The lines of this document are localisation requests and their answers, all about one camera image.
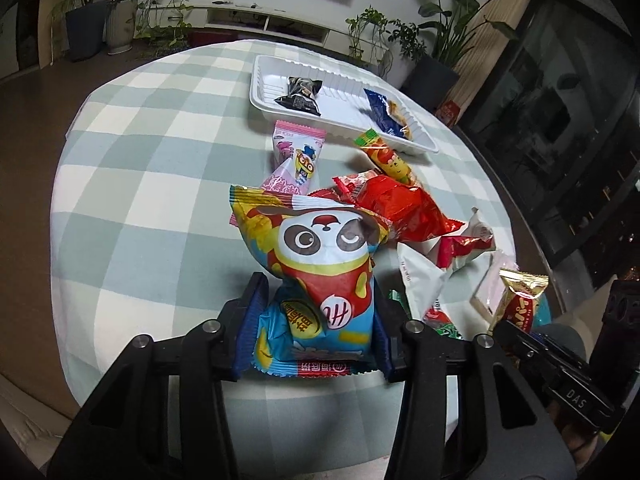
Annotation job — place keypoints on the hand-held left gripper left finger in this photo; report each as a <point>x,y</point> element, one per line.
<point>252,320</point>

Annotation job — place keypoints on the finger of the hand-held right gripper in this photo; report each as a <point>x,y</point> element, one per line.
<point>515,342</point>

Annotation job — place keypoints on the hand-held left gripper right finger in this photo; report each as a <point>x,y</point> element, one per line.
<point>382,345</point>

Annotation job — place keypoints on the gold red snack packet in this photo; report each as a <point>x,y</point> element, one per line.
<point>520,300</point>

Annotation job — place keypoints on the red green snack packet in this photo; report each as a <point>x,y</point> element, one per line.
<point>442,325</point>

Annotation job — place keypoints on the pale pink snack packet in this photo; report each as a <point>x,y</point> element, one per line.
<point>492,282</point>

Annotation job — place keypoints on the long white snack packet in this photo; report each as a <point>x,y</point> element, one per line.
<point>420,280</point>

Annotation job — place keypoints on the panda print snack bag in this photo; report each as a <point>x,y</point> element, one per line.
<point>320,260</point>

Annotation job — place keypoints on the red packet with white end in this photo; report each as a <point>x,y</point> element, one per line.
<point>462,250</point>

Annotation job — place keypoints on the large red snack bag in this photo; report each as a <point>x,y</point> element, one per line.
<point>405,210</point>

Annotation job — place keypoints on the small red white packet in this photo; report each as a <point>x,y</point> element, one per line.
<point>352,184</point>

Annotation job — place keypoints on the pink cartoon snack packet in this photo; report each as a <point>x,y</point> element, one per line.
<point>297,150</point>

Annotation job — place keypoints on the orange cartoon snack packet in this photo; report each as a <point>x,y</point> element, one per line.
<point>387,157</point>

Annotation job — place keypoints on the black snack packet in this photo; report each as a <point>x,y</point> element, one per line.
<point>299,94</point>

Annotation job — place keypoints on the blue orange snack packet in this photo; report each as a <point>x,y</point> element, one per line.
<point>382,112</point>

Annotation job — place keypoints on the white plastic tray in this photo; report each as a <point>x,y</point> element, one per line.
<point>340,97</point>

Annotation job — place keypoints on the green white checked tablecloth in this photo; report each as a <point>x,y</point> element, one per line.
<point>160,185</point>

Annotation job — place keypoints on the dark glass sliding door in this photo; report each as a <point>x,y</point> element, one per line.
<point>565,125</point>

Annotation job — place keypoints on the red paper bag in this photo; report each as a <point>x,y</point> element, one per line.
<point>447,114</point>

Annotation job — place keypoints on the broad leaf plant dark pot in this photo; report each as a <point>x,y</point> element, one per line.
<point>430,80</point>

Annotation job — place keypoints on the red storage box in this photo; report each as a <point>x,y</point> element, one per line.
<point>210,39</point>

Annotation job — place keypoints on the white television cabinet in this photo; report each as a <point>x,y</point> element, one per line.
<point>295,22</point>

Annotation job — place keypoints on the bushy plant in white pot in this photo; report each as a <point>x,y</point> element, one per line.
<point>407,40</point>

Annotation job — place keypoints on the trailing pothos on stand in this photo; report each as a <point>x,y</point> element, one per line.
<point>367,25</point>

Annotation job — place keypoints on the beige striped curtain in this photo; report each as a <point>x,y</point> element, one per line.
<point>495,25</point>

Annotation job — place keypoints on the small plant in white pot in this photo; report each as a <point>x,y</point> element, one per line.
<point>121,27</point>

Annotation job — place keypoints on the trailing pothos plant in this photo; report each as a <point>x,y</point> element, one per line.
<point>167,5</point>

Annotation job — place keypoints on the leafy tree in dark pot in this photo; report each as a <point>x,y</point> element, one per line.
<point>85,30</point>

